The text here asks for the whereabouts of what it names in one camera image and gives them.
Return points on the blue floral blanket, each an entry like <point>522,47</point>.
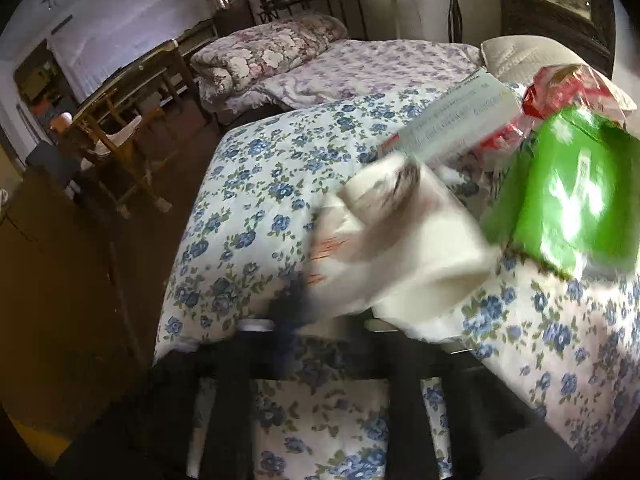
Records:
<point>260,200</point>

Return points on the clear red snack bag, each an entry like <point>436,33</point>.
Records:
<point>555,85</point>

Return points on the dark blue seat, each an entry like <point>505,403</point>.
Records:
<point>50,162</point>

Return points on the purple floral bed sheet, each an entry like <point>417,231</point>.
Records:
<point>380,65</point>

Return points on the green paper packet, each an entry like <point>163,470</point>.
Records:
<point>565,195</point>

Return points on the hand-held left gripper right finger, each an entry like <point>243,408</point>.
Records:
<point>405,385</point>

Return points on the red foil packet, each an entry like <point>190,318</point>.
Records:
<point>500,141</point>

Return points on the wooden table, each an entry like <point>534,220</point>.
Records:
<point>130,75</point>

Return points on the dark wooden picture frame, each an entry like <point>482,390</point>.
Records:
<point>510,5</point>

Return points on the wooden chair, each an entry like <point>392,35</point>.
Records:
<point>115,155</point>

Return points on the white plastic bag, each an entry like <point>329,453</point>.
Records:
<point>425,260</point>

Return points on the cream quilted pillow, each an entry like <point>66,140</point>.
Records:
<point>520,55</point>

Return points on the black metal coat stand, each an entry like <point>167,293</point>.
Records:
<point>454,15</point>

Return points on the folded maroon floral quilt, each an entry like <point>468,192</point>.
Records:
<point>260,50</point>

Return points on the long white cardboard box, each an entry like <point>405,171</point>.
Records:
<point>450,120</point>

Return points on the white wall sheet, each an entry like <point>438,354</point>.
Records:
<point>130,25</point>

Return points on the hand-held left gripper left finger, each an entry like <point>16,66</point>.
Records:
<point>292,310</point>

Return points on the white cup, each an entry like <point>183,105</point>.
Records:
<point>63,122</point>

